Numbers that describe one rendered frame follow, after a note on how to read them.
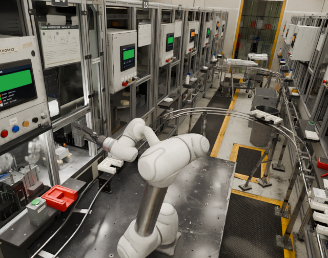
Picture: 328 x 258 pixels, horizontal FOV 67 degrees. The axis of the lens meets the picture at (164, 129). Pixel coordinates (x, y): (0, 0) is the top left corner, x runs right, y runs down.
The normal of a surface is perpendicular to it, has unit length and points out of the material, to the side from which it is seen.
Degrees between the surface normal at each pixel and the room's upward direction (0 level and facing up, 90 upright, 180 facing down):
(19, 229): 0
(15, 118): 90
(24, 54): 90
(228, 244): 0
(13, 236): 0
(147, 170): 84
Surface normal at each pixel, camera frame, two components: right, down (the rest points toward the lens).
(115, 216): 0.05, -0.90
